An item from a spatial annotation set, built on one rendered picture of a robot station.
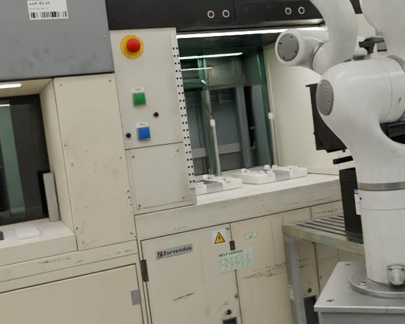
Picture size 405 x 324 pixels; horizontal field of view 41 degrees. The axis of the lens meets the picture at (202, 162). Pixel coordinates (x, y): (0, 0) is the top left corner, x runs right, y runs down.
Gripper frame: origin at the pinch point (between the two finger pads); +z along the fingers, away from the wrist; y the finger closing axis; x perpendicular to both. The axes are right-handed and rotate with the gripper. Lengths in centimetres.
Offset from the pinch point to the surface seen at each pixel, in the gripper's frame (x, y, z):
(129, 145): -18, -52, -41
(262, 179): -36, -51, 14
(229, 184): -36, -56, 2
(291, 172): -36, -47, 25
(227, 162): -34, -110, 57
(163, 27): 15, -47, -27
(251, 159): -34, -101, 64
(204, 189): -37, -60, -7
